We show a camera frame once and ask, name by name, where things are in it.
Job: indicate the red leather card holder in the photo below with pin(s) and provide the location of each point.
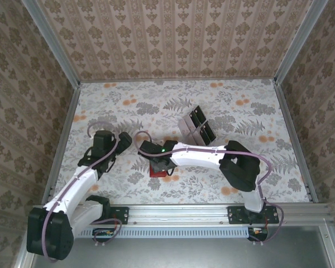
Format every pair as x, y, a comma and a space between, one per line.
159, 175

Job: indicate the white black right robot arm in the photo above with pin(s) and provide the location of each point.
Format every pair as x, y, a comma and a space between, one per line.
198, 160

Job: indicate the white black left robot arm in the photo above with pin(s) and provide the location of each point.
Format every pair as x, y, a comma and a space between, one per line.
69, 192

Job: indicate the grey metal sheet panel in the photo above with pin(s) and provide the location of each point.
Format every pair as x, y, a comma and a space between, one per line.
184, 254

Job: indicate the long aluminium mounting rail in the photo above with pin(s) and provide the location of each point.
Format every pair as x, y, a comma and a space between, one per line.
178, 215

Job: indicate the aluminium table side rail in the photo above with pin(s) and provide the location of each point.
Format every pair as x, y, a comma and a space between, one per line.
289, 123
66, 125

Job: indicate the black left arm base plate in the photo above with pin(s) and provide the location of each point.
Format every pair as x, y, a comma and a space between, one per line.
120, 213

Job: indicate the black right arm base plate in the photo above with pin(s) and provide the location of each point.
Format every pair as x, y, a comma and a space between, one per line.
236, 215

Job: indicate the aluminium frame post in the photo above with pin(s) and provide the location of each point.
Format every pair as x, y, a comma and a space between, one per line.
301, 39
50, 39

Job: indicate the aluminium lower frame bar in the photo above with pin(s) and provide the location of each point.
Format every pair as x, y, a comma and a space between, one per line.
330, 245
23, 262

